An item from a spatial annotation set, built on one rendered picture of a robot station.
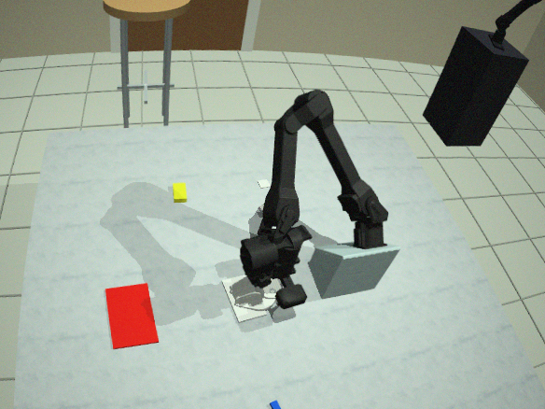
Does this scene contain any small yellow block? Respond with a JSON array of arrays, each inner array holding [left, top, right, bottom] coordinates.
[[173, 182, 188, 203]]

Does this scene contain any red flat rectangular plate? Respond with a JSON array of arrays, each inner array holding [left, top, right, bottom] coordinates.
[[105, 283, 159, 349]]

